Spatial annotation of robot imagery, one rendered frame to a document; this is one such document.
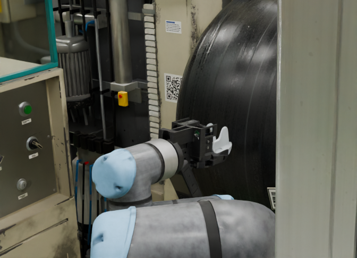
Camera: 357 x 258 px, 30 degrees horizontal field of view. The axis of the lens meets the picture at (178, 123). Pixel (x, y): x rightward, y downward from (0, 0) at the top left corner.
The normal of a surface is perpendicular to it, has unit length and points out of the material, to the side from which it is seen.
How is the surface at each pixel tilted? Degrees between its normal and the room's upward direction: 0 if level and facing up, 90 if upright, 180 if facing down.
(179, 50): 90
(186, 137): 91
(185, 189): 115
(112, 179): 84
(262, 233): 53
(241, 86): 62
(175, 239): 41
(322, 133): 90
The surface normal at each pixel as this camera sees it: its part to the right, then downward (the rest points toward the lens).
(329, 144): -0.47, 0.30
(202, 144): 0.78, 0.18
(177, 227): 0.05, -0.64
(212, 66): -0.54, -0.30
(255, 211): 0.52, -0.78
